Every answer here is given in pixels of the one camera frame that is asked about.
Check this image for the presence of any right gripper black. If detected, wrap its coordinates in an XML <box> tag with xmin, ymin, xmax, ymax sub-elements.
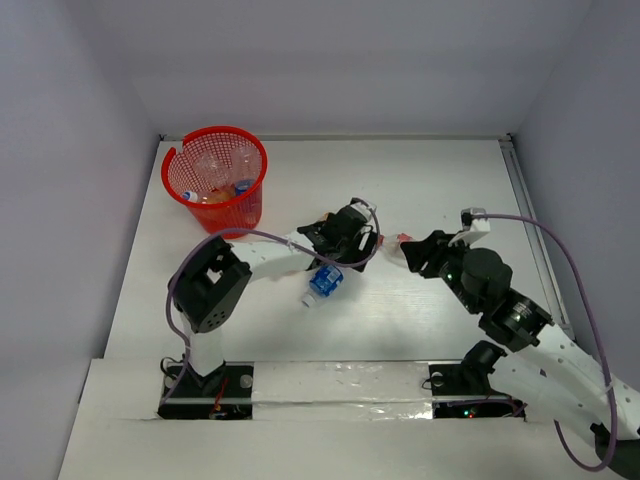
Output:
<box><xmin>401</xmin><ymin>228</ymin><xmax>481</xmax><ymax>314</ymax></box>

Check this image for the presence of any clear bottle with red cap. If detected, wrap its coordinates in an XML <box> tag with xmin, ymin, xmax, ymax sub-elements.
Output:
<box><xmin>379</xmin><ymin>233</ymin><xmax>414</xmax><ymax>267</ymax></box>

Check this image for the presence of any clear bottle blue label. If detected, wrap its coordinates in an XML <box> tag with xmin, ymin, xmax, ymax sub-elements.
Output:
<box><xmin>181</xmin><ymin>181</ymin><xmax>253</xmax><ymax>204</ymax></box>
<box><xmin>301</xmin><ymin>265</ymin><xmax>344</xmax><ymax>308</ymax></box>

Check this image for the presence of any small orange juice bottle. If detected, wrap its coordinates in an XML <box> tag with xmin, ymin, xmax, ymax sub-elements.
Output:
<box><xmin>199</xmin><ymin>185</ymin><xmax>236</xmax><ymax>205</ymax></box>

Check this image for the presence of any clear ribbed plastic bottle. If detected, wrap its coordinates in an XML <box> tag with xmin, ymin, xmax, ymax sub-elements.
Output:
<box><xmin>231</xmin><ymin>145</ymin><xmax>262</xmax><ymax>182</ymax></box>

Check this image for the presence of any clear bottle with white cap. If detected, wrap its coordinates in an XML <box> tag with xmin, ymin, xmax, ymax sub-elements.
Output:
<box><xmin>193</xmin><ymin>151</ymin><xmax>233</xmax><ymax>189</ymax></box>

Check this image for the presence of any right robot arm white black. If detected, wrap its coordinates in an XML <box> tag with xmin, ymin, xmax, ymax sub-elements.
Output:
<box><xmin>400</xmin><ymin>230</ymin><xmax>639</xmax><ymax>479</ymax></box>

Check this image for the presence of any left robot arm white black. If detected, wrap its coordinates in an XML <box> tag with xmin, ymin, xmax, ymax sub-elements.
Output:
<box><xmin>165</xmin><ymin>198</ymin><xmax>381</xmax><ymax>395</ymax></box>

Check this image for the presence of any red plastic mesh bin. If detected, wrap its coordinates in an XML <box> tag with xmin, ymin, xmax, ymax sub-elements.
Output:
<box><xmin>161</xmin><ymin>126</ymin><xmax>268</xmax><ymax>233</ymax></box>

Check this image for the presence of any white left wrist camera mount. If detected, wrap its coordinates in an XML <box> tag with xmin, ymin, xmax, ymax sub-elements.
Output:
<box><xmin>349</xmin><ymin>197</ymin><xmax>377</xmax><ymax>222</ymax></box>

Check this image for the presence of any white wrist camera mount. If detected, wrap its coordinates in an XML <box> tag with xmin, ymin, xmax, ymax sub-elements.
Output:
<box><xmin>349</xmin><ymin>197</ymin><xmax>377</xmax><ymax>222</ymax></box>
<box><xmin>448</xmin><ymin>207</ymin><xmax>491</xmax><ymax>247</ymax></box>

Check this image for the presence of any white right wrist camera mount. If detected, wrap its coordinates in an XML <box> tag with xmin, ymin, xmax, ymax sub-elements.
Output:
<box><xmin>448</xmin><ymin>207</ymin><xmax>491</xmax><ymax>247</ymax></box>

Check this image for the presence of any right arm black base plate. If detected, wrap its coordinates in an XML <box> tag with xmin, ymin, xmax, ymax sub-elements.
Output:
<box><xmin>421</xmin><ymin>363</ymin><xmax>526</xmax><ymax>420</ymax></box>

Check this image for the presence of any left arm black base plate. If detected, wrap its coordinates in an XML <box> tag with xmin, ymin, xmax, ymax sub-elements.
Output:
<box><xmin>157</xmin><ymin>362</ymin><xmax>254</xmax><ymax>420</ymax></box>

